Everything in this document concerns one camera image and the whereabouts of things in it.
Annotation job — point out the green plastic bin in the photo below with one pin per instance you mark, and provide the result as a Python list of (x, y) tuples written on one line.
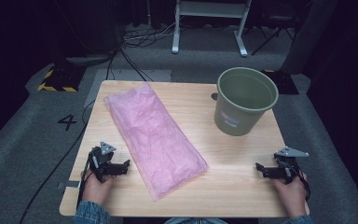
[(239, 115)]

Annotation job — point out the grey tape strip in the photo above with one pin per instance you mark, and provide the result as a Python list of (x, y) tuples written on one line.
[(70, 184)]

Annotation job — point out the black tripod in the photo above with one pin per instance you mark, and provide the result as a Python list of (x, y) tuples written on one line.
[(272, 37)]

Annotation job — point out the person's right hand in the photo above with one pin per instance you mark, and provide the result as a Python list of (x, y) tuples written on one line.
[(293, 197)]

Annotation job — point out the person's legs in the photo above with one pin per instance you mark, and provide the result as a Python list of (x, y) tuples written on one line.
[(195, 221)]

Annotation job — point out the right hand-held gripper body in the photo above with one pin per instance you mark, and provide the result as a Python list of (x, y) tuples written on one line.
[(287, 168)]

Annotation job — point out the white metal stand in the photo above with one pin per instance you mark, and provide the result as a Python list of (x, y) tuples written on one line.
[(175, 40)]

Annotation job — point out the black yellow striped base plate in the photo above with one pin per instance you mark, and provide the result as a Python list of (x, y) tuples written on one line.
[(287, 84), (60, 79)]

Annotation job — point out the person's left hand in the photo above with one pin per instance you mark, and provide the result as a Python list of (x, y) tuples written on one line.
[(96, 191)]

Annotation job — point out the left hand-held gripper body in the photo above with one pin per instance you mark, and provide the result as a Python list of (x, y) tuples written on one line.
[(101, 158)]

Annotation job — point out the grey curtain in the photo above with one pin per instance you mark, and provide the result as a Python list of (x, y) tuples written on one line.
[(307, 37)]

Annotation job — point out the dark round table grommet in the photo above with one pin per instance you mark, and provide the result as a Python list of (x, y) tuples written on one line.
[(214, 96)]

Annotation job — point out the pink plastic bag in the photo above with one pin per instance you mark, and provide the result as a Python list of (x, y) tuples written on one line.
[(155, 140)]

